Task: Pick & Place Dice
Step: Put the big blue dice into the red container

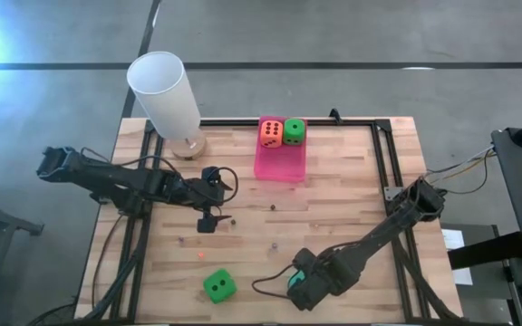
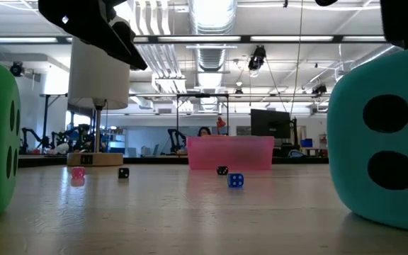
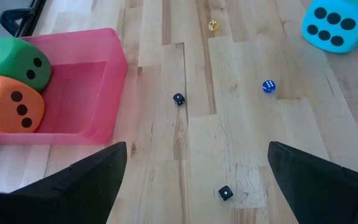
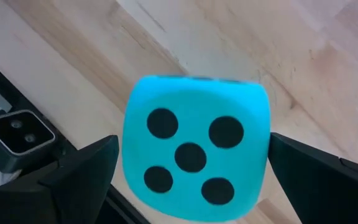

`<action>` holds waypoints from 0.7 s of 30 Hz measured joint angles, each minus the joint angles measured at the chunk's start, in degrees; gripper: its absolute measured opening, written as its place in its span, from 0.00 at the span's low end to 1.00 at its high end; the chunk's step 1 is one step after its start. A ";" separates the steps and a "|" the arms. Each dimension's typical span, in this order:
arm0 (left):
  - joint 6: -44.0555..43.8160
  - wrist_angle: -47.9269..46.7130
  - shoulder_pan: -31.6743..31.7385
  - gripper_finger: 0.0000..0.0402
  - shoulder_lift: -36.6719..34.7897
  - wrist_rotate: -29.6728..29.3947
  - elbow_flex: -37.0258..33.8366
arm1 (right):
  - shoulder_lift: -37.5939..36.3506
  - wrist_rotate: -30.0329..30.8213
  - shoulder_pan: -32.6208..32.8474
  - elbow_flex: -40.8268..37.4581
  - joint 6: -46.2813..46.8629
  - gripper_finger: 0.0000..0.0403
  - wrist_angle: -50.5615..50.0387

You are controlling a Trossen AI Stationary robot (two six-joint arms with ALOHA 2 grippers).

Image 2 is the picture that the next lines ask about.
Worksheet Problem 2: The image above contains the silver ceiling duct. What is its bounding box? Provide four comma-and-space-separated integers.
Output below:
188, 0, 238, 74

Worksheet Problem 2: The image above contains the black background rig frame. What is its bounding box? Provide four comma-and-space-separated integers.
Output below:
175, 92, 230, 157

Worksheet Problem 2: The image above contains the black monitor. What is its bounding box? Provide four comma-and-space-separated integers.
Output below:
250, 108, 292, 140

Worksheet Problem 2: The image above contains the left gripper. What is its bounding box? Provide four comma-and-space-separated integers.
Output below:
38, 0, 149, 72

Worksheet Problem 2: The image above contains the pink translucent plastic bin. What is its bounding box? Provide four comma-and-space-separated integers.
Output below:
186, 135, 276, 171

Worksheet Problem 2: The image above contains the black overhead light beam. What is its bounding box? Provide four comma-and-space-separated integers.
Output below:
0, 34, 387, 45

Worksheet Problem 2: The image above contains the black aluminium table frame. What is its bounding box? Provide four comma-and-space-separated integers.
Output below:
18, 155, 329, 168

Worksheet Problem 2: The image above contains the white shade table lamp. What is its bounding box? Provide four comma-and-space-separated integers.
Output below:
66, 37, 131, 167

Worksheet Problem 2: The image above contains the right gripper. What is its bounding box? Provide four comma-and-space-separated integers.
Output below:
314, 0, 408, 50

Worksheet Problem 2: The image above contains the small blue die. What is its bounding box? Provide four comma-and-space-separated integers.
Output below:
227, 172, 245, 188

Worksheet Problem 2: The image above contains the large teal foam die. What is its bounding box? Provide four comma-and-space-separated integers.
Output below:
326, 45, 408, 234

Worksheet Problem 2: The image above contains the red desk lamp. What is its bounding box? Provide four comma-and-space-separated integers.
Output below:
216, 116, 227, 136

